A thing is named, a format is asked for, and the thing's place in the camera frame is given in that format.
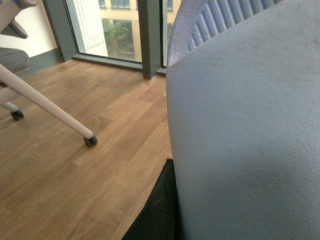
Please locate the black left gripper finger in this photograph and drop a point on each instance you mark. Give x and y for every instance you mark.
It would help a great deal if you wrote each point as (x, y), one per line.
(157, 219)

